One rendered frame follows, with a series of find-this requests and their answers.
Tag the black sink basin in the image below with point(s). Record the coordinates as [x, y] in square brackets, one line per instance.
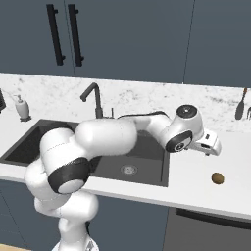
[143, 163]

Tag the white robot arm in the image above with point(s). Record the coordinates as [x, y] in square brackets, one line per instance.
[104, 137]

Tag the dark blue base cupboard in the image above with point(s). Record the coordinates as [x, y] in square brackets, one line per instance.
[130, 225]

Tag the hanging dark spatula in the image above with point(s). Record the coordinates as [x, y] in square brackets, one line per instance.
[240, 109]

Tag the dark blue wall cupboard door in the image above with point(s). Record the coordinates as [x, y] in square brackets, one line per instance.
[26, 36]
[222, 42]
[134, 39]

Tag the black sink faucet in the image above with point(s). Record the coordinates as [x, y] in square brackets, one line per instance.
[97, 98]

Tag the hanging dark utensil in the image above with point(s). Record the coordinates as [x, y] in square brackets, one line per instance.
[249, 112]

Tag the white soap dispenser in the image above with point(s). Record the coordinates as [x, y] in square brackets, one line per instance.
[22, 109]

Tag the black appliance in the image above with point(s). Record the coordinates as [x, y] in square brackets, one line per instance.
[2, 101]

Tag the grey dishwasher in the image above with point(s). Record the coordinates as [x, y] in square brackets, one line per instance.
[202, 237]

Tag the brown kiwi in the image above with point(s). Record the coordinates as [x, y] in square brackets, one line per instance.
[217, 178]

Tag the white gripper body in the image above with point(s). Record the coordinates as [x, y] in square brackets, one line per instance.
[210, 148]

